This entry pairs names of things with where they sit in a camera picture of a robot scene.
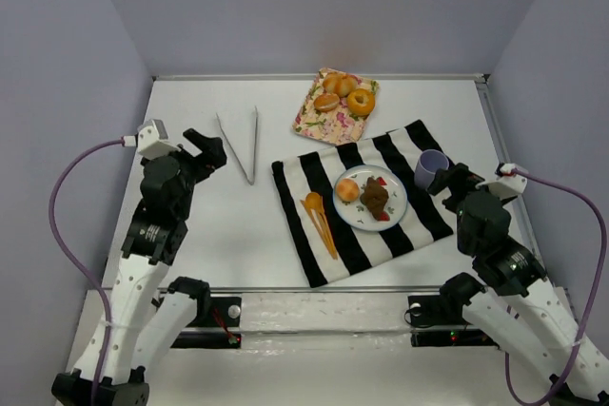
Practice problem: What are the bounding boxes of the orange plastic knife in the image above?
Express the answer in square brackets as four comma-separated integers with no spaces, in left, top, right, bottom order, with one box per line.
[315,209,338,261]

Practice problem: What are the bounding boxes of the lilac plastic cup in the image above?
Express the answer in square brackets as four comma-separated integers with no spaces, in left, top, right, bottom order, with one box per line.
[414,149,450,190]

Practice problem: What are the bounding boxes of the large striped bread roll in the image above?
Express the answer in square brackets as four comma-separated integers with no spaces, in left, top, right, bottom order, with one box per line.
[322,72,358,98]

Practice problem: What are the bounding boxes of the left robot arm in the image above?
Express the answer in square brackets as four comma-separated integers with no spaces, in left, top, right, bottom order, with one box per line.
[48,120,226,405]

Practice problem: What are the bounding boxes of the watermelon pattern plate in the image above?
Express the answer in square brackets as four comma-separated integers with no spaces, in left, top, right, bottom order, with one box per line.
[332,165,408,232]

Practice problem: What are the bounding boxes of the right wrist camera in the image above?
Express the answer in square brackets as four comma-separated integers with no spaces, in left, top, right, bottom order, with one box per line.
[476,163,528,201]

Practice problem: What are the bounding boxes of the metal serving tongs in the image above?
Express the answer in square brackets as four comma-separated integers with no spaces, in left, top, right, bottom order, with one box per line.
[215,106,260,186]

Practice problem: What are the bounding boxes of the orange plastic spoon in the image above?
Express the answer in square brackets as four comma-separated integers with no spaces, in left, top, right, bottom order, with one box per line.
[305,192,325,224]

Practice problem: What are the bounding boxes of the orange plastic fork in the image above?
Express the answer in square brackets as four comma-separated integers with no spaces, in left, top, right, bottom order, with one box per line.
[300,200,338,260]

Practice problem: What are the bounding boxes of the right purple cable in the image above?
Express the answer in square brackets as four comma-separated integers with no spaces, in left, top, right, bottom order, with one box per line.
[508,165,608,406]

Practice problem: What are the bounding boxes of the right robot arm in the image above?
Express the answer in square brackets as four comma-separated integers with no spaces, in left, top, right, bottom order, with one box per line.
[427,164,608,405]

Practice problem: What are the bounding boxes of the sesame sandwich bun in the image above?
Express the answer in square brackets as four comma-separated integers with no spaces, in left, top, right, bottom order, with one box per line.
[313,93,341,112]

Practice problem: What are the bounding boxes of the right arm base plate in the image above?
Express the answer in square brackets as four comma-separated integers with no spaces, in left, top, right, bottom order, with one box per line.
[403,294,499,348]

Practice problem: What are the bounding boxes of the small round bread roll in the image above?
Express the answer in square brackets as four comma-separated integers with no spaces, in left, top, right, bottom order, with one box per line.
[335,178,360,203]

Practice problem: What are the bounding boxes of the floral rectangular tray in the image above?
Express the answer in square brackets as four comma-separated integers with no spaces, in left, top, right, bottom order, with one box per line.
[291,68,380,145]

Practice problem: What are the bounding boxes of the orange bagel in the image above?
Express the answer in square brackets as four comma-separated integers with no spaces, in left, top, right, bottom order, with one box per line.
[347,88,376,116]

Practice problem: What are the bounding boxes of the brown chocolate croissant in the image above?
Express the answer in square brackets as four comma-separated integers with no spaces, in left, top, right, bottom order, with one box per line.
[360,177,389,222]

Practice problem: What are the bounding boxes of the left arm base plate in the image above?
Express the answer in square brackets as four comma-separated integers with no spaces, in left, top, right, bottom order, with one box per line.
[171,296,242,350]

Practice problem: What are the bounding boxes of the black white striped cloth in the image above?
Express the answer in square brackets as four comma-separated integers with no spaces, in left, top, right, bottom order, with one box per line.
[271,120,456,288]

